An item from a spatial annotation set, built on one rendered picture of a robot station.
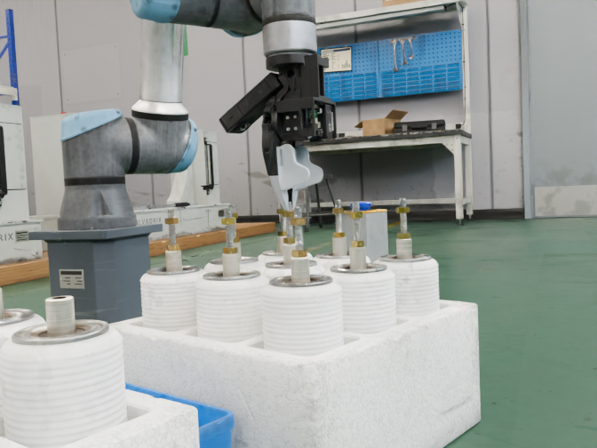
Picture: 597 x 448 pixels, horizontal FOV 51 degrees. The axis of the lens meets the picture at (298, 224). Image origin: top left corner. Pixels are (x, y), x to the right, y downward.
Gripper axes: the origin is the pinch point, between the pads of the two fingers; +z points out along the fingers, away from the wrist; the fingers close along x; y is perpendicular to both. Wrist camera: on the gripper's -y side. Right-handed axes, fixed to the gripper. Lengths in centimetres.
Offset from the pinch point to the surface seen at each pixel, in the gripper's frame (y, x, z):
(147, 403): 7.0, -38.0, 16.4
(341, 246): 3.9, 10.7, 7.7
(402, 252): 14.9, 7.9, 8.1
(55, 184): -228, 155, -8
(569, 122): -8, 504, -46
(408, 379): 19.6, -5.2, 22.5
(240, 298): 1.7, -15.0, 11.4
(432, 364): 20.9, 0.8, 22.1
